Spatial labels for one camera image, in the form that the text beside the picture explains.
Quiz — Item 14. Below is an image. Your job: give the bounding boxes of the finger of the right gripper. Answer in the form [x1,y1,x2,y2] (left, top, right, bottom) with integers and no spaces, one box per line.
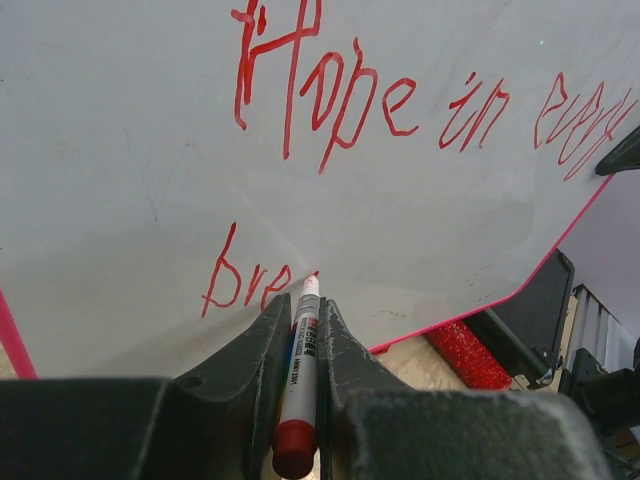
[594,126,640,176]

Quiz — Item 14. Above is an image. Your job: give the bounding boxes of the black ribbed case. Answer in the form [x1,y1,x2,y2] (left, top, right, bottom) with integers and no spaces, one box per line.
[463,250,574,390]

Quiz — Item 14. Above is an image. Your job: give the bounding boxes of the red glitter microphone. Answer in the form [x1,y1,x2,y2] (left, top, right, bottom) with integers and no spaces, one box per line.
[423,320,512,390]

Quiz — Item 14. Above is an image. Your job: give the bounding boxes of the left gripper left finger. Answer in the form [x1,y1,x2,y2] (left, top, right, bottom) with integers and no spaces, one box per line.
[1,294,291,479]

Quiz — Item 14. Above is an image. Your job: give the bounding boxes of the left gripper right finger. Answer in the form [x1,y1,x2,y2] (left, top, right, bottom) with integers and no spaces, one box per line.
[319,300,610,479]

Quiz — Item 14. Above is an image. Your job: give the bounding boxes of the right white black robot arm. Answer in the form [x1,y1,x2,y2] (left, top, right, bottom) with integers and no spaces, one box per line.
[559,284,639,479]

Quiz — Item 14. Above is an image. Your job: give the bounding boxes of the pink framed whiteboard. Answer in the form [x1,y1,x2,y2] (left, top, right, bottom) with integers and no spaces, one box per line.
[1,1,639,378]

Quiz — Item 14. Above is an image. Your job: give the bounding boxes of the red white marker pen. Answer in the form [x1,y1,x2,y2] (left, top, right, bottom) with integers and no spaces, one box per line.
[272,275,320,479]

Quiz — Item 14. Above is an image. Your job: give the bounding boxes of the aluminium frame rail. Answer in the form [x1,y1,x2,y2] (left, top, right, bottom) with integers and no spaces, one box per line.
[566,284,635,371]

